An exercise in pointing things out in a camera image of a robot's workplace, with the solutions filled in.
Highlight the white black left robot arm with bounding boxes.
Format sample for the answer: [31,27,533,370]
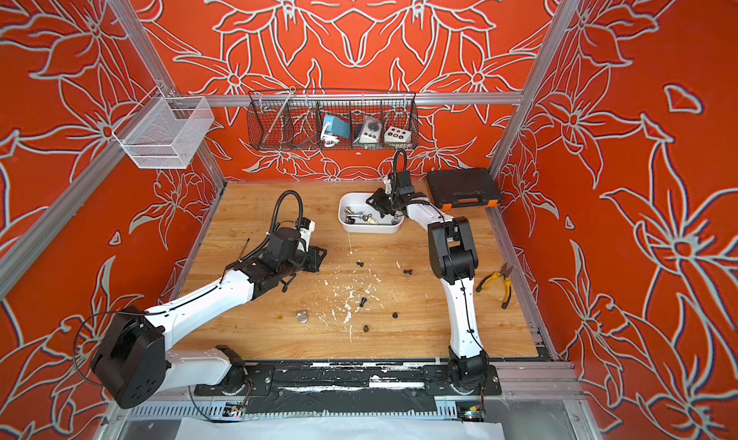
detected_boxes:
[88,190,327,409]

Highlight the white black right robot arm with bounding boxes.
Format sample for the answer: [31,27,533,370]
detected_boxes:
[367,150,489,394]

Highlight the white plastic storage box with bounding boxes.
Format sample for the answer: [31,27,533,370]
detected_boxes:
[338,192,405,234]

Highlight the teal box in basket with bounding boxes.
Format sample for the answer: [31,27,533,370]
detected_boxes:
[320,114,351,148]

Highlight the black orange tool case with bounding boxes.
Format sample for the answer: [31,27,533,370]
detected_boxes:
[426,168,503,211]

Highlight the white dotted cube in basket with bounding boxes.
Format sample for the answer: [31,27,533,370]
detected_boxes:
[384,127,411,145]

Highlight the orange handled screwdriver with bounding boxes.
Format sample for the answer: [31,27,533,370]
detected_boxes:
[219,237,250,282]

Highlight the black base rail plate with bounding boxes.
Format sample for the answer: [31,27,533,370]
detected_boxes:
[194,358,502,398]

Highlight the yellow handled pliers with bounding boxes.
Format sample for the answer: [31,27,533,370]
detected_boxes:
[475,263,513,309]

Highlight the black wire wall basket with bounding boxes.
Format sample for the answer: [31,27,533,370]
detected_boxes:
[246,88,420,152]

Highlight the clear plastic wall bin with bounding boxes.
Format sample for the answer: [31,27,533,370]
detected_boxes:
[113,97,214,170]

